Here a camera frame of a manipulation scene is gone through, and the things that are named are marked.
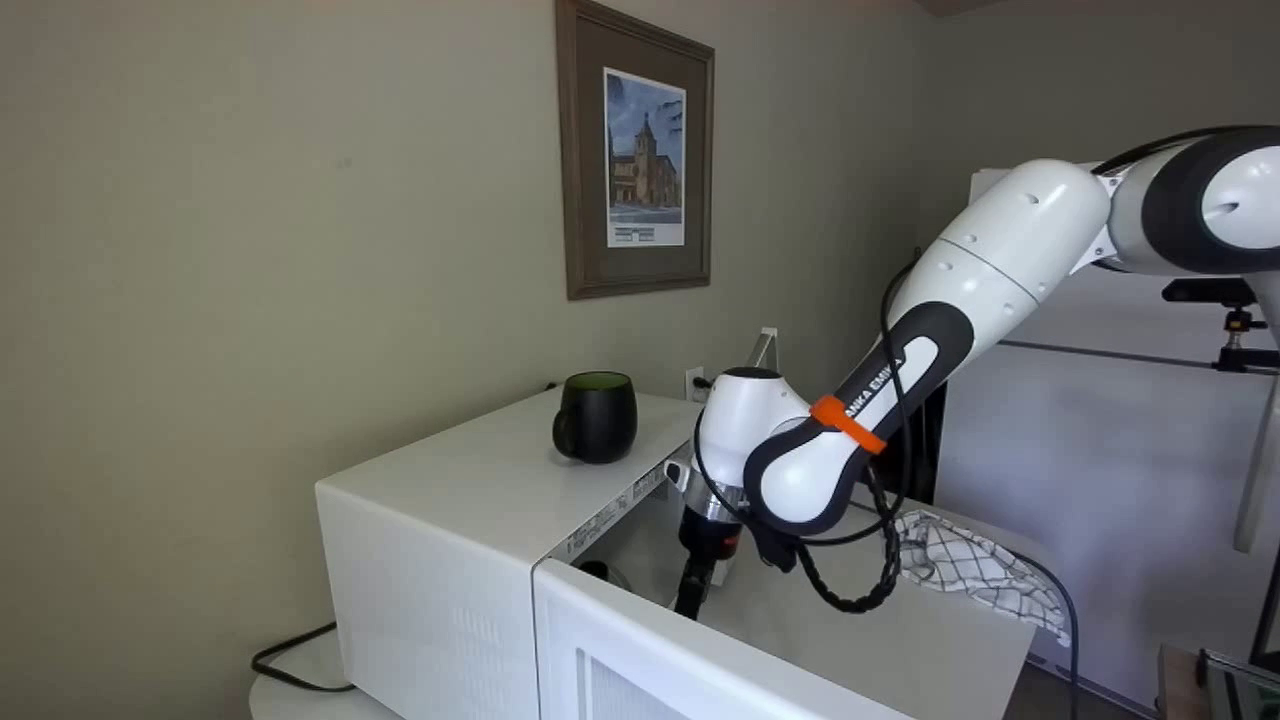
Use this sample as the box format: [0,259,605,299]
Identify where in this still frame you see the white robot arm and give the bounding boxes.
[678,126,1280,618]

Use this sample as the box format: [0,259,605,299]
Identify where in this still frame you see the white microwave door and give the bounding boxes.
[532,559,910,720]

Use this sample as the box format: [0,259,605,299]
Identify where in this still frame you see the black cable on counter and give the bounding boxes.
[993,535,1089,720]

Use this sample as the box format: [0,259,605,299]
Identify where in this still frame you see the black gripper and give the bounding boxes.
[678,510,741,620]

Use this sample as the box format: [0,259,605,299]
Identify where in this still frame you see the black camera stand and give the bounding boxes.
[1161,279,1280,374]

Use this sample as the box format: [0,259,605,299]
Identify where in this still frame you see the black microwave power cord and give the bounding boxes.
[247,620,362,700]

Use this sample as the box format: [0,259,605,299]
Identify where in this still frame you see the wood framed picture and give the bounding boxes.
[551,0,715,299]

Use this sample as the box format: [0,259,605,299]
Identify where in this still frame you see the dark green mug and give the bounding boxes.
[551,374,635,465]

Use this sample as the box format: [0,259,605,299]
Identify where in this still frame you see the white checkered cloth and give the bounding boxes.
[898,514,1074,649]

